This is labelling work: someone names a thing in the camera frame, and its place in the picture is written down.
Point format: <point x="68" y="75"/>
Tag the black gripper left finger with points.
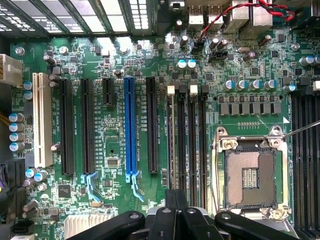
<point x="160" y="225"/>

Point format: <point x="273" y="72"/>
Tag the white expansion slot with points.
<point x="42" y="120"/>

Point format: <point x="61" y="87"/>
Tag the green motherboard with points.
<point x="112" y="140"/>

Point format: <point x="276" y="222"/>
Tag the black power connector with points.
<point x="15" y="180"/>

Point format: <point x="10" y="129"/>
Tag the black RAM slot white latch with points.
<point x="193" y="140"/>
<point x="171" y="90"/>

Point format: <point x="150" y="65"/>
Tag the white plastic power connector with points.
<point x="10" y="71"/>

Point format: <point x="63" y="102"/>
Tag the open PC case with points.
<point x="160" y="22"/>

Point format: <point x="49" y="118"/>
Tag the metal USB port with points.
<point x="215" y="17"/>
<point x="195" y="17"/>

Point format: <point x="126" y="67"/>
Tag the thin metal locking lever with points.
<point x="302" y="128"/>

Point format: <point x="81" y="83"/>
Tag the metal port block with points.
<point x="260" y="23"/>
<point x="235" y="20"/>

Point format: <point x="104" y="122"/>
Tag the blue expansion slot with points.
<point x="131" y="125"/>

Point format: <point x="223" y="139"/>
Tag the CPU socket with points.
<point x="250" y="175"/>

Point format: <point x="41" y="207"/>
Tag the silver chipset heat sink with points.
<point x="80" y="225"/>

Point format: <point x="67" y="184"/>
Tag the long black expansion slot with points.
<point x="88" y="125"/>
<point x="67" y="125"/>
<point x="152" y="125"/>

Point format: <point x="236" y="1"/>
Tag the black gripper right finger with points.
<point x="195" y="225"/>

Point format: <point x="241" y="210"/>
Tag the short black expansion slot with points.
<point x="108" y="91"/>

